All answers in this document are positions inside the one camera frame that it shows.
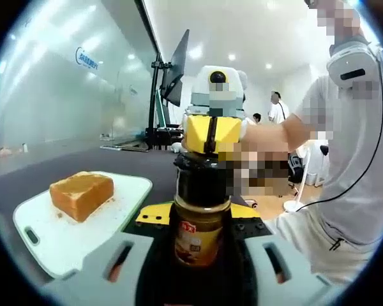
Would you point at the black monitor stand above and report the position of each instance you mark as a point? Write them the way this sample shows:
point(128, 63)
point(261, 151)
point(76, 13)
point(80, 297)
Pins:
point(153, 105)

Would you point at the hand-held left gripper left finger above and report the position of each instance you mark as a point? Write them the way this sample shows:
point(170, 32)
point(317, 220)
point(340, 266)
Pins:
point(95, 274)

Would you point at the white cutting board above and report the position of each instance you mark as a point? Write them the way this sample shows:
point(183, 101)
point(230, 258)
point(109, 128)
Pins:
point(67, 242)

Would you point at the black monitor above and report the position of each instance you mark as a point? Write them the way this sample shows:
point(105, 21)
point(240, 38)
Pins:
point(177, 73)

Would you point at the operator in white shirt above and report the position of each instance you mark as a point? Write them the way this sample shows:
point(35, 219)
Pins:
point(348, 153)

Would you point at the white chest device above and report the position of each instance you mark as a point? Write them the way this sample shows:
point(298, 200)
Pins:
point(344, 63)

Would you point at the pepper bottle with black cap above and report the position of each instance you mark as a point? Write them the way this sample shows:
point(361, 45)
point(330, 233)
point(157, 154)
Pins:
point(201, 191)

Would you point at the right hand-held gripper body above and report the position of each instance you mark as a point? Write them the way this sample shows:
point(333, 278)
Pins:
point(204, 83)

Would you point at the orange bread block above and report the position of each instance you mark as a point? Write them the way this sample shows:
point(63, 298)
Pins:
point(79, 194)

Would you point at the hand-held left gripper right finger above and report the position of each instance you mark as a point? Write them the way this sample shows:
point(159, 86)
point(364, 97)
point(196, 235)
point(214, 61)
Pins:
point(293, 274)

